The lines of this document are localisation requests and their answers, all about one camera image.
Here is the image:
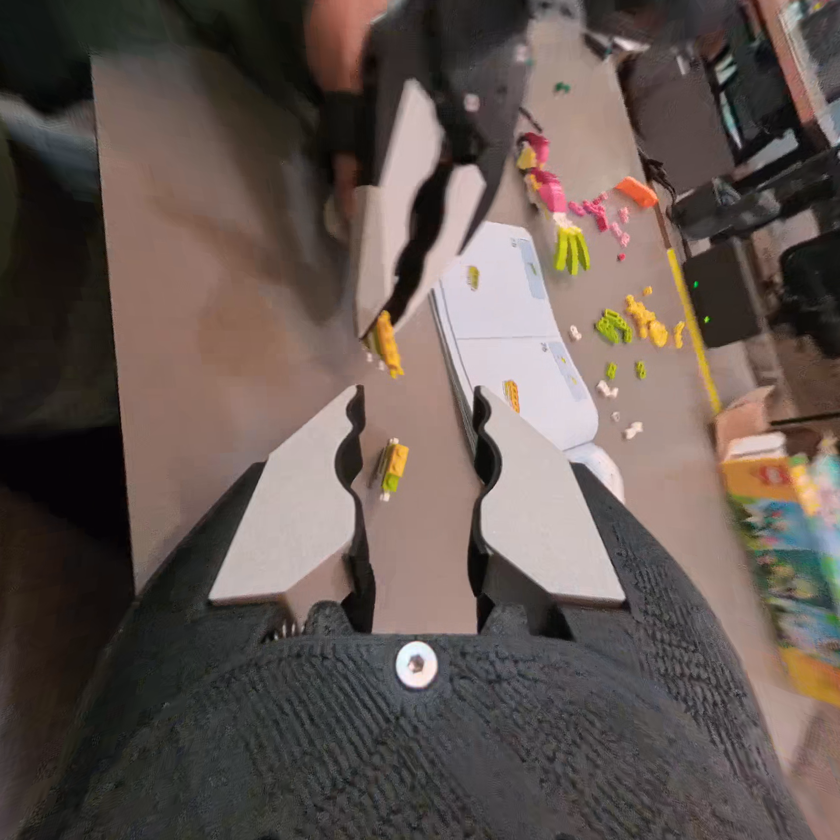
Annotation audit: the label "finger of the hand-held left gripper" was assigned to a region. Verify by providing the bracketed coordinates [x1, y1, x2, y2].
[353, 79, 444, 340]
[392, 164, 488, 327]

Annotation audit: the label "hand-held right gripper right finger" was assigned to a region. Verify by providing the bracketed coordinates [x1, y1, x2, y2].
[469, 386, 627, 634]

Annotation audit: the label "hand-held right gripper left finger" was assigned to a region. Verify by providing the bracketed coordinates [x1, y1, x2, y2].
[209, 385, 376, 634]

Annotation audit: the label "small yellow brick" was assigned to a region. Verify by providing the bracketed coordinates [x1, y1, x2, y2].
[371, 438, 410, 503]

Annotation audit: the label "long yellow lego assembly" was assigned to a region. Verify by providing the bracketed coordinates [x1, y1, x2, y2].
[362, 311, 405, 380]

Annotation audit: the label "lego instruction booklet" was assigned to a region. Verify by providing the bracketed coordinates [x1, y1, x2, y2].
[430, 222, 626, 503]

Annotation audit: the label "pile of pink lego pieces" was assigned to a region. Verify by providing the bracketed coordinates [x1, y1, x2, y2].
[567, 190, 632, 263]

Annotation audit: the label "group of white lego pieces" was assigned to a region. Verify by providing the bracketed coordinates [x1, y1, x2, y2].
[567, 325, 645, 441]

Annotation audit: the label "cluster of lime lego pieces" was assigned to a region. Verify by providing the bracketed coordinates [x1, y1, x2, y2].
[594, 308, 635, 346]

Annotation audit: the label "pile of yellow lego pieces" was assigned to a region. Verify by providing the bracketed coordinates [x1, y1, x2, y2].
[623, 285, 686, 350]

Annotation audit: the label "colourful lego box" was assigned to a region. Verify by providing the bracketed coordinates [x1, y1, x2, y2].
[721, 438, 840, 708]

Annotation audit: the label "person's left hand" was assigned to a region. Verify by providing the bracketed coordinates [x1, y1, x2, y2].
[305, 0, 388, 240]

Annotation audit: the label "lime green long bricks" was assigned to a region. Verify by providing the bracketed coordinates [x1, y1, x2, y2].
[515, 131, 592, 277]

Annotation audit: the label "orange brick separator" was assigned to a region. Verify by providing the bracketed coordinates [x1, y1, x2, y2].
[613, 176, 659, 210]

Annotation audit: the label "dark grey desk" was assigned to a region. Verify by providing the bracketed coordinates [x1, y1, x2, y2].
[623, 46, 737, 193]

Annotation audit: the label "brown cardboard box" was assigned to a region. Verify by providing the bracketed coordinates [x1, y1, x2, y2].
[712, 386, 777, 455]

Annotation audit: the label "black device with green lights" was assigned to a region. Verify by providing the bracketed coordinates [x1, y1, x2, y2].
[681, 238, 769, 349]

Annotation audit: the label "person's dark green hoodie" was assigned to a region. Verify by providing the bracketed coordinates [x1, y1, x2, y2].
[0, 0, 132, 434]

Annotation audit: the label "wooden shelf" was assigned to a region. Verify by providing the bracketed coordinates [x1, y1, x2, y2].
[755, 0, 840, 148]

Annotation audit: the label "black office chair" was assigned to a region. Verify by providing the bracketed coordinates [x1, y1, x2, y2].
[768, 230, 840, 361]

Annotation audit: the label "person's blue jeans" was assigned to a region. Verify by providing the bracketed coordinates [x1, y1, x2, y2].
[0, 92, 99, 201]

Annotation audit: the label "black cable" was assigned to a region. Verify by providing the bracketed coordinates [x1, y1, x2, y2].
[638, 150, 677, 204]

